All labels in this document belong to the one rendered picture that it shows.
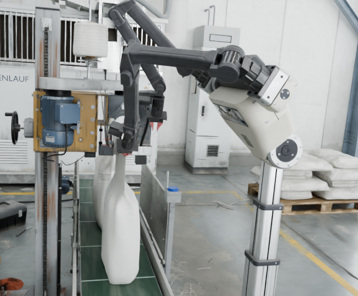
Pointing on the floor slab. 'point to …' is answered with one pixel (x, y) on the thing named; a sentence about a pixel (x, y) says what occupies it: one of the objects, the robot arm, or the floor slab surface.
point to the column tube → (54, 45)
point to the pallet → (325, 206)
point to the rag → (10, 283)
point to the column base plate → (27, 292)
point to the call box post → (169, 240)
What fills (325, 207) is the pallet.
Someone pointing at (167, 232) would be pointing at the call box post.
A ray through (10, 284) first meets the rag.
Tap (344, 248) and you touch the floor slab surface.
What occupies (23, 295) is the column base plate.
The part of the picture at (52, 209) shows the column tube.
